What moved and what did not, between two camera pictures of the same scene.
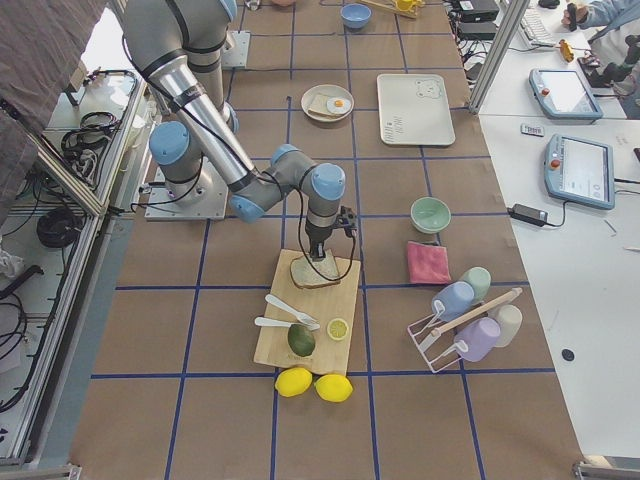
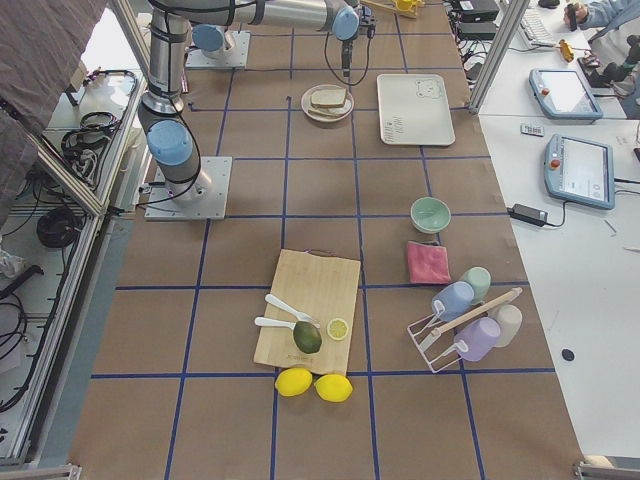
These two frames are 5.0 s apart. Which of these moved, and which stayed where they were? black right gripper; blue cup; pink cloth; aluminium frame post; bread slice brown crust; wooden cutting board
Moved: black right gripper; bread slice brown crust
Stayed: blue cup; pink cloth; wooden cutting board; aluminium frame post
